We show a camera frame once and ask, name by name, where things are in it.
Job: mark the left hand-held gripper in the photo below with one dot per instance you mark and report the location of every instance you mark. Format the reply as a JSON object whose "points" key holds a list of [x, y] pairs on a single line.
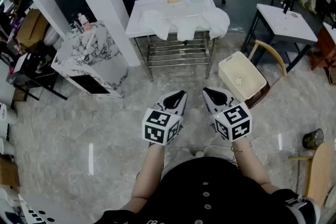
{"points": [[157, 133]]}

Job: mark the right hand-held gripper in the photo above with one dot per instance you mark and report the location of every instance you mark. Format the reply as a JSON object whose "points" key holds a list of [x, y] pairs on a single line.
{"points": [[233, 123]]}

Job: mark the cream plastic basket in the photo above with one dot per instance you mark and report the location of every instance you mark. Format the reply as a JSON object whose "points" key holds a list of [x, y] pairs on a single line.
{"points": [[241, 78]]}

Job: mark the person's left forearm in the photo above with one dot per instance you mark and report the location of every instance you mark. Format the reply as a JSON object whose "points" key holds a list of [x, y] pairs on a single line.
{"points": [[149, 170]]}

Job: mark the tan cardboard box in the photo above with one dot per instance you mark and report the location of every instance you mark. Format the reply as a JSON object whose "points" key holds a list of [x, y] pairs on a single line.
{"points": [[31, 29]]}

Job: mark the steel rack stand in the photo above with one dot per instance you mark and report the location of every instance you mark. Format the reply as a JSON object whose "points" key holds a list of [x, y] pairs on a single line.
{"points": [[178, 48]]}

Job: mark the person's legs in grey jeans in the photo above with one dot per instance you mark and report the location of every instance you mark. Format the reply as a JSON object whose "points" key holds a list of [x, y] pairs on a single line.
{"points": [[178, 158]]}

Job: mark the wooden chair brown seat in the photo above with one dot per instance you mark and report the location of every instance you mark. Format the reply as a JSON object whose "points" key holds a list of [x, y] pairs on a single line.
{"points": [[278, 56]]}

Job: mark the person's black buttoned shirt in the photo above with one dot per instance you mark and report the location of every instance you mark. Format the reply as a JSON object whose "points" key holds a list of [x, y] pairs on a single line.
{"points": [[210, 191]]}

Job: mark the white ceramic sink basin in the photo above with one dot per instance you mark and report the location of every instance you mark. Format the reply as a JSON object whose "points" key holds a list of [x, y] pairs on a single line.
{"points": [[178, 8]]}

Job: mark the marble pattern cabinet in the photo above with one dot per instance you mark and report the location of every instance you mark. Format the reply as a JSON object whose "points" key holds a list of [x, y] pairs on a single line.
{"points": [[86, 55]]}

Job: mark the black mesh waste bin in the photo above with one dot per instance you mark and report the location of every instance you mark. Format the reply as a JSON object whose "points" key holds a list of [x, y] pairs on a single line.
{"points": [[312, 139]]}

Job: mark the brown wooden cabinet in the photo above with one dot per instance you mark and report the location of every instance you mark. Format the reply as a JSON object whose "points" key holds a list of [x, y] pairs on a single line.
{"points": [[325, 47]]}

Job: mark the pink bottle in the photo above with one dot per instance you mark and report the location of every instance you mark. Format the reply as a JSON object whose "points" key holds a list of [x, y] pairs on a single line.
{"points": [[84, 22]]}

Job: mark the light wooden table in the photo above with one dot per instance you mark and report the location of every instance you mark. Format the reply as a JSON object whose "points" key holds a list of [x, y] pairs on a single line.
{"points": [[320, 170]]}

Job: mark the white round disc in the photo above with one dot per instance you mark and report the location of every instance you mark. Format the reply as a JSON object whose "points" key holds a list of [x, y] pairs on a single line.
{"points": [[332, 198]]}

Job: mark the black low table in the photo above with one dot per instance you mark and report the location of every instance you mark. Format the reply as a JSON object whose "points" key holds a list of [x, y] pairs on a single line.
{"points": [[23, 65]]}

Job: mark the white top dark frame table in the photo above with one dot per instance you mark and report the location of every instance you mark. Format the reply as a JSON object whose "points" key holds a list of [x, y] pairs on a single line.
{"points": [[286, 23]]}

